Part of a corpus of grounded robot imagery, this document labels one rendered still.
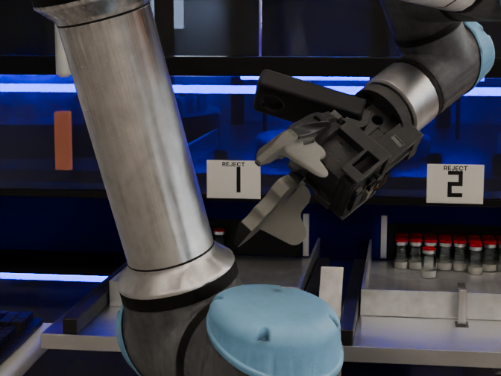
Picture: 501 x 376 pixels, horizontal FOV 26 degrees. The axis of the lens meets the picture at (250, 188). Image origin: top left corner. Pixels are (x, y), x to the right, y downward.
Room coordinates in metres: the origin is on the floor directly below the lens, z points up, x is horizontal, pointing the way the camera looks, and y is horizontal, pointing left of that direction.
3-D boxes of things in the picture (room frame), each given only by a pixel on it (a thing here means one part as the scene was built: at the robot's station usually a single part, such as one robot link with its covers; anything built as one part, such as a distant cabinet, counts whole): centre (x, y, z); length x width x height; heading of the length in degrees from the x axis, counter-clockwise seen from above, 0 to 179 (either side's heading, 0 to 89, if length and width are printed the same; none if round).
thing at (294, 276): (1.59, 0.04, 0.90); 0.34 x 0.26 x 0.04; 172
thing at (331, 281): (1.35, -0.10, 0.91); 0.14 x 0.03 x 0.06; 171
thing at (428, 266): (1.60, -0.27, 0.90); 0.02 x 0.02 x 0.04
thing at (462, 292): (1.35, -0.27, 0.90); 0.01 x 0.01 x 0.05; 82
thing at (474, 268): (1.62, -0.34, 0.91); 0.02 x 0.02 x 0.05
